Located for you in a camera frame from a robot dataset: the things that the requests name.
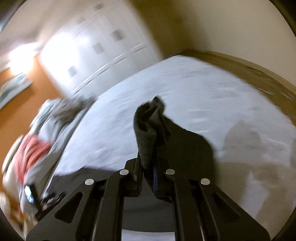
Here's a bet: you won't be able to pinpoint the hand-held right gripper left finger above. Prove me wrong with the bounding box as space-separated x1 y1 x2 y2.
26 158 143 241

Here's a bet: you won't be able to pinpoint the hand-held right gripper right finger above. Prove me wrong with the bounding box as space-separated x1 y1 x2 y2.
152 162 271 241

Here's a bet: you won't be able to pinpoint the dark grey pants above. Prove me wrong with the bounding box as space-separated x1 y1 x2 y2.
53 95 216 232

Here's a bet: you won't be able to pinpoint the orange pink blanket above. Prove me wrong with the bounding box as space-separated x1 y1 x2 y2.
14 134 53 186

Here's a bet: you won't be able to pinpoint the light grey quilt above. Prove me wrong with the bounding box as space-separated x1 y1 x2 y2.
20 97 94 215

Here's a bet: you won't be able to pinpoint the crumpled grey garment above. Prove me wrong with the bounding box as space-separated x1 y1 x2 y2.
49 96 97 126

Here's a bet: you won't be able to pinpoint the white wardrobe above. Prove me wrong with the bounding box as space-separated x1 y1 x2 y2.
37 0 164 98

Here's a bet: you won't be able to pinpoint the dark wooden door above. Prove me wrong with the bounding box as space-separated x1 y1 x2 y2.
133 0 190 59

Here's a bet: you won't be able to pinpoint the framed wall picture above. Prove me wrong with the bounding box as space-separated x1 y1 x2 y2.
0 72 33 110

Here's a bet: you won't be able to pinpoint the wooden bed frame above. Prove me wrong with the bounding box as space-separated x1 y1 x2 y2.
180 50 296 107

